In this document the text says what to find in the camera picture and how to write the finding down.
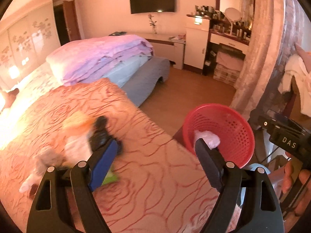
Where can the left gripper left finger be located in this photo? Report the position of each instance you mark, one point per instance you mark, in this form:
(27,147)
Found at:
(50,210)

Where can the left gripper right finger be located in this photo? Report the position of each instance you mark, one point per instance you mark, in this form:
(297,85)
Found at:
(260,210)

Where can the white tissue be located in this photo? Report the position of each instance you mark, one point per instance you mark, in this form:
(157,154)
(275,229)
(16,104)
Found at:
(45,158)

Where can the light green wrapper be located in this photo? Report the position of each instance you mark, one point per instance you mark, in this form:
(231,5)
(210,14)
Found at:
(110,177)

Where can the clear plastic bag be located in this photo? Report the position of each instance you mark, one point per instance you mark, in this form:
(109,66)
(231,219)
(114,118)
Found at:
(211,139)

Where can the small knotted black bag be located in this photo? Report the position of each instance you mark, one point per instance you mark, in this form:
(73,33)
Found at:
(101,136)

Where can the yellow plastic comb packaging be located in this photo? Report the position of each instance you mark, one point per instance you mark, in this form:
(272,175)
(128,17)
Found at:
(77,124)

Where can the white paper napkin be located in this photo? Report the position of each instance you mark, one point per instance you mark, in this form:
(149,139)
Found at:
(77,149)

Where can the person right hand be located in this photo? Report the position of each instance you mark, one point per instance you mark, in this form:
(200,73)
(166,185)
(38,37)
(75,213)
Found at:
(296,186)

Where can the red plastic mesh basket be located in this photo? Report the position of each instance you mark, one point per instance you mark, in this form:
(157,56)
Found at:
(237,142)

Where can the white hanging garment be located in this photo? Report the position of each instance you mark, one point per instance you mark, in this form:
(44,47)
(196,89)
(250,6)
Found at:
(296,76)

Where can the orange rose pattern bedspread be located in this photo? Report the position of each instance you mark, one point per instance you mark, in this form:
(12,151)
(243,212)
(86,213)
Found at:
(162,186)

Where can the floral pink curtain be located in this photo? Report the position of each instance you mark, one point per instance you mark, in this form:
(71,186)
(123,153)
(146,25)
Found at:
(278,26)

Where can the dressing table with drawer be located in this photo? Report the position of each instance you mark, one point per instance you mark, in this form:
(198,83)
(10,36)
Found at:
(219,33)

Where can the round white vanity mirror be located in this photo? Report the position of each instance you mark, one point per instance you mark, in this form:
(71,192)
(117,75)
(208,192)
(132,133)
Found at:
(233,15)

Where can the white cabinet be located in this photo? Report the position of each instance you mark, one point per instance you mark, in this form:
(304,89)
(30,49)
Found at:
(197,33)

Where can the white low tv desk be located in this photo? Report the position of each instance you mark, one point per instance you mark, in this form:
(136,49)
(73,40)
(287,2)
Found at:
(171,48)

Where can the folded pink purple quilt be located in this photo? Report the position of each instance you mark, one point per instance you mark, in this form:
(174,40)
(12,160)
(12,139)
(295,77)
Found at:
(89,59)

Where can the floral sliding wardrobe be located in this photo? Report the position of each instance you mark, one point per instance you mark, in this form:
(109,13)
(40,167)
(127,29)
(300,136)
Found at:
(26,44)

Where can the rose in vase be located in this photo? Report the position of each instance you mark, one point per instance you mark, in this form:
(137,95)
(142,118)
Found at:
(152,23)

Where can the brown wooden door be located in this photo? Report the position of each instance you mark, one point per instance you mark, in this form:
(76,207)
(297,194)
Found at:
(71,20)

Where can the grey bed frame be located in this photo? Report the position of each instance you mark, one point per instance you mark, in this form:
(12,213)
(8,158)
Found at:
(139,87)

